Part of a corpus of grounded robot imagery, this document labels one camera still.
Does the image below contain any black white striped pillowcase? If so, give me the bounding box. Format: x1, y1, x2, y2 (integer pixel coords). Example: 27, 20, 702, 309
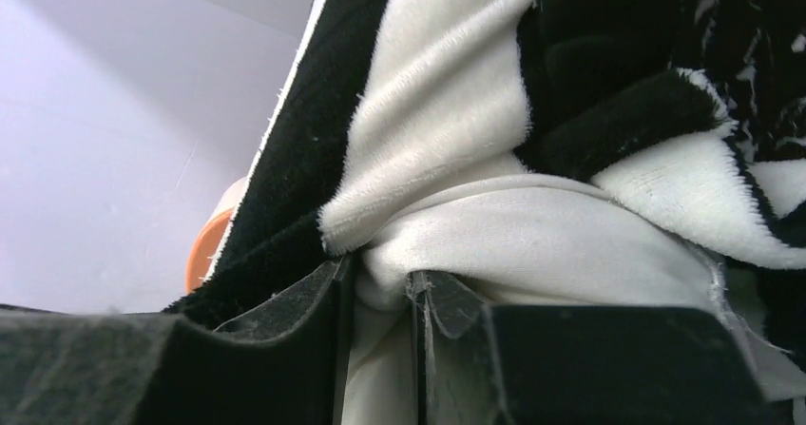
168, 0, 805, 341

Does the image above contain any white pillow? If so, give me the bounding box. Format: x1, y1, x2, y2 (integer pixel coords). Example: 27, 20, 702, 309
341, 175, 805, 424

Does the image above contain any white orange cylinder roll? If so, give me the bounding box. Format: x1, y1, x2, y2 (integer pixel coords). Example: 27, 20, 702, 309
184, 208, 233, 293

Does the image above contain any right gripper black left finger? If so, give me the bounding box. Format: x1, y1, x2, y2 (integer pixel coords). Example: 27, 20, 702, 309
1, 258, 355, 424

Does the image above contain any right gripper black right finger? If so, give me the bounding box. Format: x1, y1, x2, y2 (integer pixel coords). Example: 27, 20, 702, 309
409, 272, 792, 425

